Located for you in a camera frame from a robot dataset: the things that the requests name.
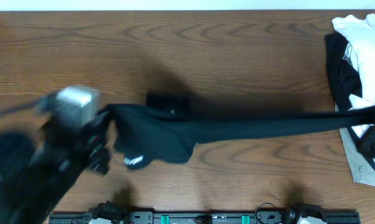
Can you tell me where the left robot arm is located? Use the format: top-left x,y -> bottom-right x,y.
0,111 -> 110,223

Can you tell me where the black garment in pile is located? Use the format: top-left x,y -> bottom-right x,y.
325,33 -> 362,111

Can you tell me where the black logo t-shirt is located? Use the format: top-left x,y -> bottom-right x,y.
98,103 -> 375,170

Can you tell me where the left camera cable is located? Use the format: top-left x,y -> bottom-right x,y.
0,93 -> 56,121

